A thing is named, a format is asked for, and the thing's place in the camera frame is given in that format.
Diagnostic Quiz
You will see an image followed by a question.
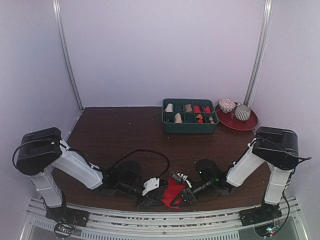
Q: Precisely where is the red sock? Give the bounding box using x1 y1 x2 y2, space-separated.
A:
163 177 187 210
193 105 202 113

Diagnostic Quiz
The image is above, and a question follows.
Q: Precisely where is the black argyle sock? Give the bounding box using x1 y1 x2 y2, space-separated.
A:
195 113 204 124

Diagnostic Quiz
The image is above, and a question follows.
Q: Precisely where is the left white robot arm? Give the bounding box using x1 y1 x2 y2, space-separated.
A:
11 127 163 222

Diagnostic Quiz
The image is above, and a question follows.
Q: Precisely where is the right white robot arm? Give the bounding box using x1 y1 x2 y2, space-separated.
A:
167 126 311 221

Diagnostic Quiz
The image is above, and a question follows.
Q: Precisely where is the red plate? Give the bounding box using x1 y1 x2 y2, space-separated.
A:
215 103 259 131

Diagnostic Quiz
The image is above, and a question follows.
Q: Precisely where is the red rolled sock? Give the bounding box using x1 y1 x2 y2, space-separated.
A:
193 105 202 113

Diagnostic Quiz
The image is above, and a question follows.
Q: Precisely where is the green divided organizer box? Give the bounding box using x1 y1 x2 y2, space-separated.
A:
162 98 219 134

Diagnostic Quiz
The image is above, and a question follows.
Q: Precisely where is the striped ceramic cup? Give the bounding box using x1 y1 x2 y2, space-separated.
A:
234 104 251 122

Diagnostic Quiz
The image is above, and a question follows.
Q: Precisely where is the red patterned bowl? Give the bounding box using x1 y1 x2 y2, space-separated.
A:
218 98 236 113

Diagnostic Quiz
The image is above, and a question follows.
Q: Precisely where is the beige rolled sock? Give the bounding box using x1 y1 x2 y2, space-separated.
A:
164 103 174 113

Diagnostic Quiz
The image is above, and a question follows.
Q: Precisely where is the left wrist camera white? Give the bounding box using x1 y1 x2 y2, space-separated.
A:
142 177 160 196

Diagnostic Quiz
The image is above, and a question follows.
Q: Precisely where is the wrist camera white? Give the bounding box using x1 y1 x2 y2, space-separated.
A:
142 177 160 196
169 171 192 188

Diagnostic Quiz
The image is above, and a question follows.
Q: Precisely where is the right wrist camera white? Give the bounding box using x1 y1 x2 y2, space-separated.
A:
169 171 192 188

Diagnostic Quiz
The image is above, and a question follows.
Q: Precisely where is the black braided cable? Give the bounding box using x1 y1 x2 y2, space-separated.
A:
108 149 171 181

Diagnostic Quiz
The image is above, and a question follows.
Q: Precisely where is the aluminium front rail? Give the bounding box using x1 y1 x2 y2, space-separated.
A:
18 197 311 240

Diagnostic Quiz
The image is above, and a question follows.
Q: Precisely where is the right aluminium frame post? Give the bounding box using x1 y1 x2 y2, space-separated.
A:
243 0 273 107

